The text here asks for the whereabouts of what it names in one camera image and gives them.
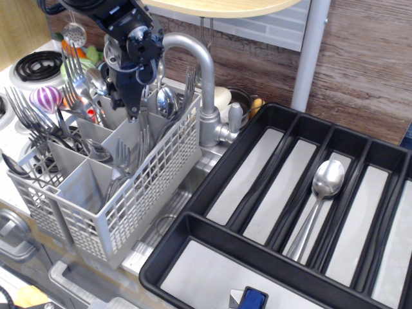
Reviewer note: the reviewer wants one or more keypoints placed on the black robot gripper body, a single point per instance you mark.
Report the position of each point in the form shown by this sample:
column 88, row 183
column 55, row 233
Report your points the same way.
column 132, row 55

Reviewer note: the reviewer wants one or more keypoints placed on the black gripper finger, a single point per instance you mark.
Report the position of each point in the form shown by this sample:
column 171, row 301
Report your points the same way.
column 132, row 97
column 115, row 97

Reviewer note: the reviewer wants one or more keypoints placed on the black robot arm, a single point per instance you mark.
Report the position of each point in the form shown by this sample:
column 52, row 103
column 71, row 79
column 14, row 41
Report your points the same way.
column 105, row 14

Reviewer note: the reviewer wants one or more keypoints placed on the steel spoon left back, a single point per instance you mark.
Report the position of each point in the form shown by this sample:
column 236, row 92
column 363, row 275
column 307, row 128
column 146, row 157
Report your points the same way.
column 96, row 81

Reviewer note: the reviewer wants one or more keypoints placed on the steel spoon in basket back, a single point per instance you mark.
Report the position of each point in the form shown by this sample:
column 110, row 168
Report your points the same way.
column 167, row 102

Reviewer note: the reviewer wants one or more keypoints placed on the steel spoon middle compartment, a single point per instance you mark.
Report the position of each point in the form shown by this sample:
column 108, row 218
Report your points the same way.
column 97, row 151

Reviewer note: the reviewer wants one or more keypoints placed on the grey plastic cutlery basket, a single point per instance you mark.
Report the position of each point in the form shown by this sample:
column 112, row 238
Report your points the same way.
column 69, row 205

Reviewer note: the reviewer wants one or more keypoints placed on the steel spoon front left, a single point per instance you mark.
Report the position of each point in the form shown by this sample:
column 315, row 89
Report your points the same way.
column 14, row 167

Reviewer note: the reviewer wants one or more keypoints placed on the black cutlery tray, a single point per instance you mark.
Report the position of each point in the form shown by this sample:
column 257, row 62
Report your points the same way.
column 238, row 226

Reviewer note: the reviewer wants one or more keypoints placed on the steel spoon in tray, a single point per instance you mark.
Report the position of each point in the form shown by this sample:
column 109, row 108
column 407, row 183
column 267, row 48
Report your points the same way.
column 326, row 184

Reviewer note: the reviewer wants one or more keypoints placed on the large steel fork left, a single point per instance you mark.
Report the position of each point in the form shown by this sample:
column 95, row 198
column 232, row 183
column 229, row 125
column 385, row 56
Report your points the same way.
column 77, row 79

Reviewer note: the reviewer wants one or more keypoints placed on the steel fork front middle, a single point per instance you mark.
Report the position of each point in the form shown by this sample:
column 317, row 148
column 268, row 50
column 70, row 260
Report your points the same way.
column 120, row 166

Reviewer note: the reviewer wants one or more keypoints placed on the purple striped toy egg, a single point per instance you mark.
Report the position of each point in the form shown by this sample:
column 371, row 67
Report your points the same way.
column 47, row 98

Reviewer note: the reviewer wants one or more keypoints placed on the hanging silver strainer ladle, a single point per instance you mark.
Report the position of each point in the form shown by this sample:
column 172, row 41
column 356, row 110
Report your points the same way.
column 74, row 33

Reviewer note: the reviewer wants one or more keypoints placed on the light wooden round shelf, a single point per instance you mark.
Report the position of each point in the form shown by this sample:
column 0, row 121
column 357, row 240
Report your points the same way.
column 223, row 8

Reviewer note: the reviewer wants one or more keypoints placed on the black stove burner coil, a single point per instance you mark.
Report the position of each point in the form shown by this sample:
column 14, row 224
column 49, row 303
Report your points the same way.
column 38, row 66

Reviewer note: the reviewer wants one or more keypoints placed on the silver sink faucet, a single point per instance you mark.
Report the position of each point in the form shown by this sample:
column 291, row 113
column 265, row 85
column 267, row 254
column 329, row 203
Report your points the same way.
column 212, row 130

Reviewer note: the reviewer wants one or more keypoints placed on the small metal pot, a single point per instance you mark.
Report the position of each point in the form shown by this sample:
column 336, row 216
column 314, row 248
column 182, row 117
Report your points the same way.
column 245, row 100

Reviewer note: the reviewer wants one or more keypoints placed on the blue and silver object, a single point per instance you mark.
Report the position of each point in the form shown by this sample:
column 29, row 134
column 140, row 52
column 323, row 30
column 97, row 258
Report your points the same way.
column 248, row 298

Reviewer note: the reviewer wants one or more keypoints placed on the white metal post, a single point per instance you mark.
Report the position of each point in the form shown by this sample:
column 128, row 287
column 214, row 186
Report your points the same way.
column 316, row 23

